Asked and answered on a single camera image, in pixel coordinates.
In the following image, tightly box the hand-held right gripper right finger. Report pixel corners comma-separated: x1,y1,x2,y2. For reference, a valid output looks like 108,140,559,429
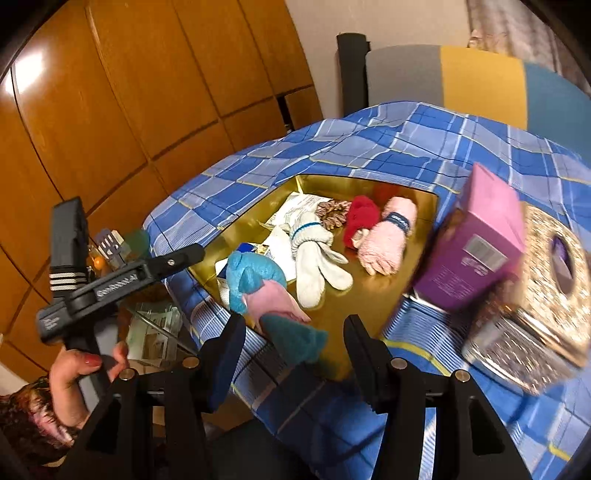
344,315,532,480

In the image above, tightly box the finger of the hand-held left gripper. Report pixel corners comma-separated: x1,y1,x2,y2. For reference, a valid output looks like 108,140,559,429
137,243,206,289

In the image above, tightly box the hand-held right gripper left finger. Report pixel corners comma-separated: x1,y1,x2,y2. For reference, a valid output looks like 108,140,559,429
55,314,247,480

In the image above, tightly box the gold tray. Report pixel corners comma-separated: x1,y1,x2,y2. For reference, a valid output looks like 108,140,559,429
189,174,441,381

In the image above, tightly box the teal fuzzy sock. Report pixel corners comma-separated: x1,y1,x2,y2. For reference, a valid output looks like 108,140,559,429
263,310,328,365

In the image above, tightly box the blue fuzzy sock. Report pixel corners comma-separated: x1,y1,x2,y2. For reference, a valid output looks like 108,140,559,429
225,251,288,315

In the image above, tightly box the pink knit glove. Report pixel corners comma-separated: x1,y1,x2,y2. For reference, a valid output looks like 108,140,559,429
357,197,417,276

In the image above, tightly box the red knit glove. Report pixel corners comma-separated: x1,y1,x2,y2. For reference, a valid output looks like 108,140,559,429
342,195,382,250

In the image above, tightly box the person's left forearm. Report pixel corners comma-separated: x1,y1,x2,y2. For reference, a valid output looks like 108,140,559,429
0,376,81,467

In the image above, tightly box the person's left hand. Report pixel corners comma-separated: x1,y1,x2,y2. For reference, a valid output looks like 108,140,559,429
48,340,131,428

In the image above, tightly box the glass side table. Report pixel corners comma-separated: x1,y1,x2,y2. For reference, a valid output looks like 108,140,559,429
88,226,199,370

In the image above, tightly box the brown scrunchie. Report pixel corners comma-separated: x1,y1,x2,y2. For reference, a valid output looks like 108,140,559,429
316,200,352,229

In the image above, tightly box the purple cardboard box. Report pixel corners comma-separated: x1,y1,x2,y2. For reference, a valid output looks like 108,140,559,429
412,162,527,312

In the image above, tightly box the wooden wardrobe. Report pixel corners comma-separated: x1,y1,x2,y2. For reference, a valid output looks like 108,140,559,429
0,0,324,384

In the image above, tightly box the ornate silver tissue box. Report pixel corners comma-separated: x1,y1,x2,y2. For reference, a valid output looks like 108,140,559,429
462,203,591,395

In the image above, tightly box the blue plaid tablecloth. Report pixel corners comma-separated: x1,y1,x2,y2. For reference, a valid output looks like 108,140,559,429
143,102,591,480

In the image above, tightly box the grey yellow blue chair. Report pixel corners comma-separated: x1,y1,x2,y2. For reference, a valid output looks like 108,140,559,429
337,32,591,134

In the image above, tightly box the patterned curtain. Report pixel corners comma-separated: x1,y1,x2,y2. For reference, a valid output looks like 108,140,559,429
466,0,555,61

